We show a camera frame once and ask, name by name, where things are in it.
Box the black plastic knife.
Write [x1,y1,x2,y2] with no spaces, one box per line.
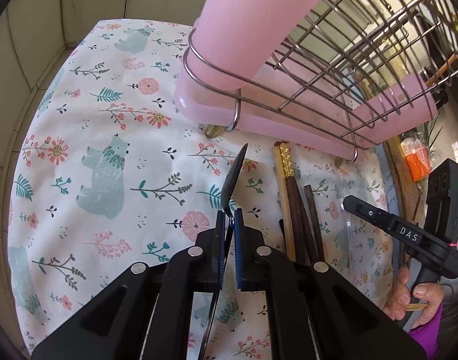
[198,143,248,360]

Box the purple sleeve forearm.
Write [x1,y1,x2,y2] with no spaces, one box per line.
[409,304,443,359]

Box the person's right hand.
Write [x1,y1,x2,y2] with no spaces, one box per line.
[382,265,444,330]

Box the gold-tipped dark chopstick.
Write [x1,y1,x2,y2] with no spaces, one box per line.
[274,141,311,265]

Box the dark brown chopstick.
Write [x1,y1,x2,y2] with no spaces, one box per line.
[304,184,325,262]

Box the light wooden chopstick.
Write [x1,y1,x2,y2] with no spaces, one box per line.
[272,145,296,262]

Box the orange packet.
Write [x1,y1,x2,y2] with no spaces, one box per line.
[401,137,431,182]

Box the floral bear print cloth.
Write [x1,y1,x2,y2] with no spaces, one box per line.
[8,19,393,359]

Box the pink plastic drip tray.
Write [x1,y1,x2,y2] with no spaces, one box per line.
[174,66,437,161]

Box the pink plastic utensil cup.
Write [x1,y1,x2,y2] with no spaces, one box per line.
[188,0,319,90]

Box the steel wire dish rack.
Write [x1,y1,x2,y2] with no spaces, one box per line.
[182,0,458,164]

